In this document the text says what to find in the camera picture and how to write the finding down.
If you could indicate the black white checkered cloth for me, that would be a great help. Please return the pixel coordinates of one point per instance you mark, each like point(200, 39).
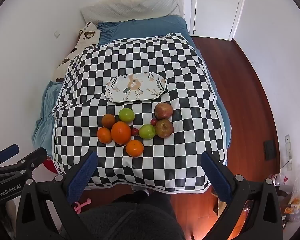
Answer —
point(165, 62)

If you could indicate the bear print pillow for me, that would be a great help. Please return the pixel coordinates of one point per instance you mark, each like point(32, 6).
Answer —
point(86, 36)

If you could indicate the small orange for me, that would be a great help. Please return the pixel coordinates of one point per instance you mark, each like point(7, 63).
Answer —
point(134, 148)
point(104, 135)

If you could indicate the large orange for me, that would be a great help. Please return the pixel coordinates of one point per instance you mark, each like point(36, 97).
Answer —
point(121, 132)

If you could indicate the small red cherry tomato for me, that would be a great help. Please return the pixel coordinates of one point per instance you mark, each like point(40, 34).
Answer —
point(153, 121)
point(135, 131)

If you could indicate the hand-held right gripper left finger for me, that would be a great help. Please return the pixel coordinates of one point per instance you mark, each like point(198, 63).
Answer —
point(82, 176)

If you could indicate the blue bed sheet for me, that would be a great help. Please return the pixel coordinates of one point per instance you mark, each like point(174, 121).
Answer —
point(145, 27)

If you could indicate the red apple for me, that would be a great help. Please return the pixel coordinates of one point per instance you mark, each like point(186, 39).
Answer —
point(163, 110)
point(164, 128)

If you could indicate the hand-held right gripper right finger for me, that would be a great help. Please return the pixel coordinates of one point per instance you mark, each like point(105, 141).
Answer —
point(217, 177)

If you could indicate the white light switch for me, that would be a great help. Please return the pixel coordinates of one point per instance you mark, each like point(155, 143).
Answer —
point(56, 34)

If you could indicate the oval floral plate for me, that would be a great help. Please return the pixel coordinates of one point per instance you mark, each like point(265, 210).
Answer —
point(145, 87)

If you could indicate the dark brownish orange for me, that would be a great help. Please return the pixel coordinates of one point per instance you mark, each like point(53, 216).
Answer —
point(108, 120)

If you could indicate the black wall panel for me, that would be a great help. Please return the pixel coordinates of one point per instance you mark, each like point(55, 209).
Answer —
point(269, 150)

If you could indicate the red object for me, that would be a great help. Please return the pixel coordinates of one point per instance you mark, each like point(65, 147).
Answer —
point(50, 166)

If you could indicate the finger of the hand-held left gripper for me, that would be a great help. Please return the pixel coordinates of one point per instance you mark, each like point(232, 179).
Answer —
point(33, 161)
point(8, 151)

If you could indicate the white knitted blanket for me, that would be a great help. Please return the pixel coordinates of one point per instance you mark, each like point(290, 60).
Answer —
point(130, 5)

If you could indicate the clear water bottle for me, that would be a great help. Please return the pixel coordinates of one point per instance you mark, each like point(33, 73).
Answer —
point(277, 178)

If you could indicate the white door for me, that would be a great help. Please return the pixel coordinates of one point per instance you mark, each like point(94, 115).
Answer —
point(215, 10)

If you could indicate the pink plastic object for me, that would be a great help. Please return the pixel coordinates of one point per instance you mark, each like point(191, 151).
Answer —
point(81, 204)

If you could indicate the green apple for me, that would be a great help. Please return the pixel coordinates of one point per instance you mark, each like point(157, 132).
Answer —
point(147, 131)
point(126, 115)

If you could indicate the plastic snack bag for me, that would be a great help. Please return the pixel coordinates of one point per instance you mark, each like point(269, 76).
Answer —
point(293, 202)

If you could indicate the white wall outlet strip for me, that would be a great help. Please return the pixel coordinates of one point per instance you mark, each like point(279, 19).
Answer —
point(287, 152)

